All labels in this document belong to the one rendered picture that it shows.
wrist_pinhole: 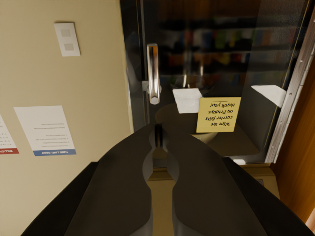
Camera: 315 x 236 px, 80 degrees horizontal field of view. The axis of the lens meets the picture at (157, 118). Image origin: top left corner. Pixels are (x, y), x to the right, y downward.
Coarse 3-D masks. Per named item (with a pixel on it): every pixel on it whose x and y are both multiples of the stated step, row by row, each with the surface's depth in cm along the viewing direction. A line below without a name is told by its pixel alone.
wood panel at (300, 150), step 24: (312, 72) 38; (312, 96) 38; (312, 120) 38; (288, 144) 46; (312, 144) 39; (288, 168) 46; (312, 168) 39; (288, 192) 46; (312, 192) 39; (312, 216) 40
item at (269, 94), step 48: (144, 0) 27; (192, 0) 27; (240, 0) 27; (288, 0) 28; (144, 48) 30; (192, 48) 30; (240, 48) 31; (288, 48) 31; (144, 96) 34; (192, 96) 34; (240, 96) 35; (240, 144) 40
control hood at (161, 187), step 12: (252, 168) 45; (264, 168) 45; (156, 180) 43; (168, 180) 43; (264, 180) 42; (276, 180) 43; (156, 192) 42; (168, 192) 42; (276, 192) 42; (156, 204) 41; (168, 204) 41; (156, 216) 41; (168, 216) 41; (156, 228) 40; (168, 228) 40
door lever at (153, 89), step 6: (150, 48) 25; (156, 48) 26; (150, 54) 26; (156, 54) 26; (150, 60) 26; (156, 60) 26; (150, 66) 27; (156, 66) 27; (150, 72) 27; (156, 72) 27; (150, 78) 28; (156, 78) 28; (150, 84) 28; (156, 84) 28; (150, 90) 28; (156, 90) 28; (150, 96) 29; (156, 96) 29; (150, 102) 29; (156, 102) 29
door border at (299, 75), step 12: (312, 12) 28; (312, 24) 29; (312, 36) 30; (300, 48) 31; (312, 48) 31; (300, 60) 32; (300, 72) 33; (300, 84) 34; (288, 96) 35; (288, 108) 36; (276, 132) 39; (276, 144) 40
